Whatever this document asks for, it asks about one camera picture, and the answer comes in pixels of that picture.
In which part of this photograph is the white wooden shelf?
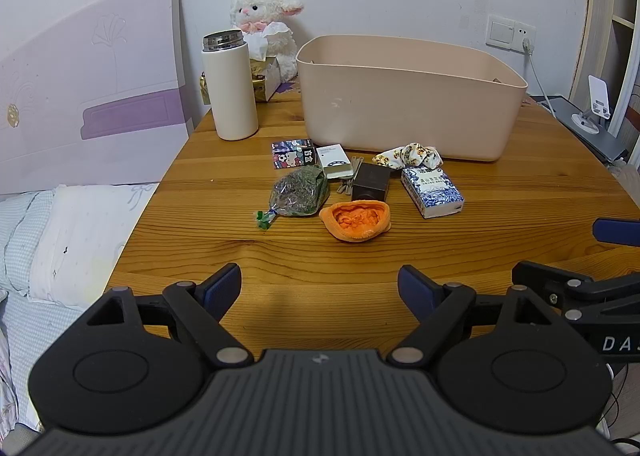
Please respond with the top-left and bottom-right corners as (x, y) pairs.
(570, 0), (640, 171)

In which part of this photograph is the pink plastic storage bin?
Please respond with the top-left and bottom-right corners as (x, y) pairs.
(295, 34), (529, 163)

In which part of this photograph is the white plush lamb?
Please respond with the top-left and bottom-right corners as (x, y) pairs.
(230, 0), (306, 83)

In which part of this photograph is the white phone stand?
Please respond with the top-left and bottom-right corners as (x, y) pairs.
(571, 74), (613, 133)

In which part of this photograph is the blue white tissue pack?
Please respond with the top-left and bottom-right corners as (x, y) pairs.
(401, 167), (465, 219)

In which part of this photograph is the white plug with cable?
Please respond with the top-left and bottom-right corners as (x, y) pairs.
(521, 37), (566, 114)

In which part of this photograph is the dark brown box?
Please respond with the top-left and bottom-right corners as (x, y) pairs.
(351, 162), (392, 203)

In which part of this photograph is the blue checkered bed sheet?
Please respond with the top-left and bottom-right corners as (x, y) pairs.
(0, 191), (116, 437)

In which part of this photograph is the purple white headboard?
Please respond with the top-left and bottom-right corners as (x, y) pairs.
(0, 0), (196, 195)

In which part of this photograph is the colourful small card box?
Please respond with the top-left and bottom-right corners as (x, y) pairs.
(271, 139), (319, 171)

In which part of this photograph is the white pillow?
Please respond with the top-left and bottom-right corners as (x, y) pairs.
(27, 183), (161, 309)

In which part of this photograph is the beige tissue box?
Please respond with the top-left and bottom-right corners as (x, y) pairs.
(248, 20), (293, 104)

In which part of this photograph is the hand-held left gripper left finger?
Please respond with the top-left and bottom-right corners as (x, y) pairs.
(85, 263), (256, 371)

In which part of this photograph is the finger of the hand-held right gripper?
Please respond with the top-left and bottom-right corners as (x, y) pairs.
(592, 218), (640, 248)
(512, 260), (640, 321)

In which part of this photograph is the white thermos bottle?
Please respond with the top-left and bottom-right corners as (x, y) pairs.
(201, 29), (259, 141)

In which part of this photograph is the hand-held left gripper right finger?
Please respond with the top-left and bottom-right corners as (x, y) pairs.
(387, 264), (553, 369)

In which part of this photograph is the white wall switch socket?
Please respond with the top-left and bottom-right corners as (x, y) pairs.
(487, 16), (537, 54)

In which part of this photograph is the orange peel-shaped object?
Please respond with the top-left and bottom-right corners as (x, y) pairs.
(319, 201), (392, 243)

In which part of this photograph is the white small box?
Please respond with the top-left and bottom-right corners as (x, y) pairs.
(316, 144), (353, 180)

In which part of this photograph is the bag of dried herbs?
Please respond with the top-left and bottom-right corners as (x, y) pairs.
(253, 167), (330, 231)

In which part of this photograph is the grey laptop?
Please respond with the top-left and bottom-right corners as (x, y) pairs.
(525, 94), (630, 164)

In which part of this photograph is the floral fabric scrunchie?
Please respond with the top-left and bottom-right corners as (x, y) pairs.
(372, 142), (445, 171)

